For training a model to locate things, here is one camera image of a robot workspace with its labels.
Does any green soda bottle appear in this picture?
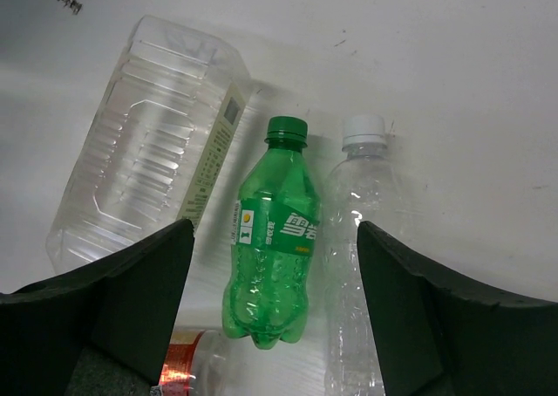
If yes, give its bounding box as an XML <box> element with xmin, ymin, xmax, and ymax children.
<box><xmin>221</xmin><ymin>116</ymin><xmax>321</xmax><ymax>350</ymax></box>

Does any large clear square bottle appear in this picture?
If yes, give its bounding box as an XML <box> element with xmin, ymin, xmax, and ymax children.
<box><xmin>45</xmin><ymin>16</ymin><xmax>252</xmax><ymax>274</ymax></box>

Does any clear bottle white cap right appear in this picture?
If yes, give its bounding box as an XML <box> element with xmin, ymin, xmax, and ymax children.
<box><xmin>323</xmin><ymin>114</ymin><xmax>412</xmax><ymax>395</ymax></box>

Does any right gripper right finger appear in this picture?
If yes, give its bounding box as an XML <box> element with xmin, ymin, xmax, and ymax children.
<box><xmin>357</xmin><ymin>222</ymin><xmax>557</xmax><ymax>395</ymax></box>

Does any red cap red label bottle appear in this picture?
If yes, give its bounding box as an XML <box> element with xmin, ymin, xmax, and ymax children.
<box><xmin>150</xmin><ymin>327</ymin><xmax>231</xmax><ymax>396</ymax></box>

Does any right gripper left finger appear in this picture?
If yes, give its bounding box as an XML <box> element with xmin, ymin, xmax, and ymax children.
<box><xmin>1</xmin><ymin>220</ymin><xmax>194</xmax><ymax>395</ymax></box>

